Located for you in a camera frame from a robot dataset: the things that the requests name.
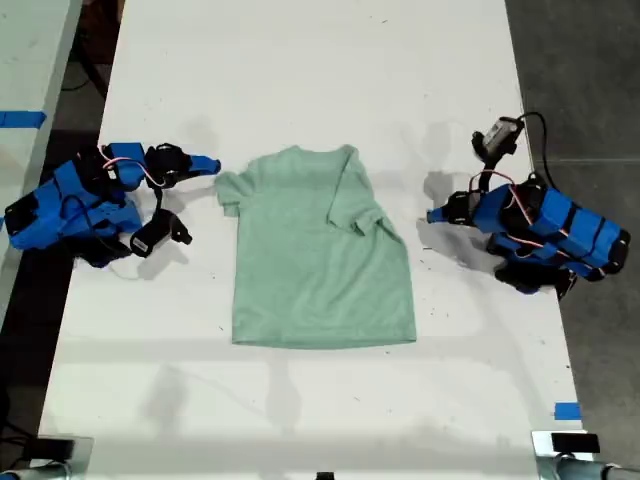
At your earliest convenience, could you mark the pale green T-shirt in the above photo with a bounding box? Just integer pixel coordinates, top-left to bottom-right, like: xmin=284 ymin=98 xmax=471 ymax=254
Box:
xmin=214 ymin=143 xmax=418 ymax=350

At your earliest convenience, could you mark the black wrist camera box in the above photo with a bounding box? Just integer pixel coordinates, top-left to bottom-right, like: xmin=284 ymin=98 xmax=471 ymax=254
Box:
xmin=129 ymin=209 xmax=176 ymax=259
xmin=472 ymin=115 xmax=526 ymax=156

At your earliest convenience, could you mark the short blue tape strip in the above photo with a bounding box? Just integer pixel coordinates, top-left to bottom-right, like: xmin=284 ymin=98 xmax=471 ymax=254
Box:
xmin=553 ymin=401 xmax=583 ymax=422

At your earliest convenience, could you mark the long blue tape strip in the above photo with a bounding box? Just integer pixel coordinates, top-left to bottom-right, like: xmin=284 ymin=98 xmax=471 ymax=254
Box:
xmin=0 ymin=110 xmax=48 ymax=129

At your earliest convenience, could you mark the black camera cable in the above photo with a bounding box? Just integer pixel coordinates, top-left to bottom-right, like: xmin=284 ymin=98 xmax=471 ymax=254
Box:
xmin=517 ymin=111 xmax=557 ymax=189
xmin=59 ymin=185 xmax=166 ymax=256

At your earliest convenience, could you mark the silver metal bracket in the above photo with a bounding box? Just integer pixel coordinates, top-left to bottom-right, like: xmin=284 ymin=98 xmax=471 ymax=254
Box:
xmin=530 ymin=429 xmax=609 ymax=480
xmin=27 ymin=435 xmax=95 ymax=480

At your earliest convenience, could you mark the black camera stalk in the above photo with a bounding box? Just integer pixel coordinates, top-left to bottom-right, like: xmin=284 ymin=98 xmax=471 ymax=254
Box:
xmin=469 ymin=144 xmax=519 ymax=194
xmin=167 ymin=209 xmax=194 ymax=247

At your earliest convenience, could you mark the white side table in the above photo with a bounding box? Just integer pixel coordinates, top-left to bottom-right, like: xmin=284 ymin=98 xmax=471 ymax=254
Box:
xmin=0 ymin=0 xmax=84 ymax=321

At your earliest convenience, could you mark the small black box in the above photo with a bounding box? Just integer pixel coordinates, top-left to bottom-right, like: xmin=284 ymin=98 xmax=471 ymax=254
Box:
xmin=35 ymin=437 xmax=75 ymax=460
xmin=551 ymin=433 xmax=601 ymax=454

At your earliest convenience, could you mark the black floor cable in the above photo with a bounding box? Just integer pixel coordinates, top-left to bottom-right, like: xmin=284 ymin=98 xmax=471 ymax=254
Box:
xmin=62 ymin=47 xmax=115 ymax=94

